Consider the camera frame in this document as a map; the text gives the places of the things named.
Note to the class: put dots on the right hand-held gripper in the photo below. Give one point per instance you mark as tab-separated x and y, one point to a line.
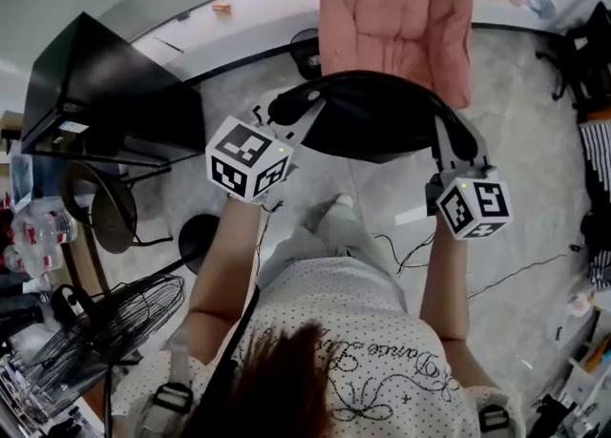
477	202

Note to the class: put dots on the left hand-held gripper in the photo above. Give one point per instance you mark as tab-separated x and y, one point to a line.
238	159

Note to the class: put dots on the black fabric bag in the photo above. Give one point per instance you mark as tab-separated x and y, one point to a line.
372	116

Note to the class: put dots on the pink padded jacket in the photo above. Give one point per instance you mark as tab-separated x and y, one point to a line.
396	11

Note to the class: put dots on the person's right forearm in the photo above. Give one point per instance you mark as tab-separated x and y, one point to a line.
444	283

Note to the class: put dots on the person's left forearm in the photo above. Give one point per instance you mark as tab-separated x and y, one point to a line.
224	259

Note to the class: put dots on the black mesh wastebasket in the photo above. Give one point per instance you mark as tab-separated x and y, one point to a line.
305	52

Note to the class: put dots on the white curved counter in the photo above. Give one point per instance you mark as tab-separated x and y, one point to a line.
267	30

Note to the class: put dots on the grey trousers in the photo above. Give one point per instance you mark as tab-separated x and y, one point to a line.
324	235

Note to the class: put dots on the small orange packet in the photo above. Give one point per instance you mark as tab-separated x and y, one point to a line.
222	8

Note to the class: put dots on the black white striped cloth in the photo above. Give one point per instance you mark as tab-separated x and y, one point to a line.
596	159

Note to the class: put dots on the black round stand base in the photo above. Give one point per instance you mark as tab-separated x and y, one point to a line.
198	240

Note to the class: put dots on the black office chair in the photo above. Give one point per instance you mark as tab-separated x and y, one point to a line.
582	54

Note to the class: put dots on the black monitor screen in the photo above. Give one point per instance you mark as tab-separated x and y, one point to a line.
114	92

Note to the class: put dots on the round brown stool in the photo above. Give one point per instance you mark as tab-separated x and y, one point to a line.
112	212

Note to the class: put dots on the white dotted shirt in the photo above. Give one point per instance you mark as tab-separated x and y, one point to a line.
348	331

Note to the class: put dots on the white cluttered shelf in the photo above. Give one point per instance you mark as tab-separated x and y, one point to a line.
582	369

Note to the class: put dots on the clear plastic water bottle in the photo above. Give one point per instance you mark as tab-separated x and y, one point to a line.
43	231

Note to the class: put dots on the black floor fan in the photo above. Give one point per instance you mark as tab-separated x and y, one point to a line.
110	331

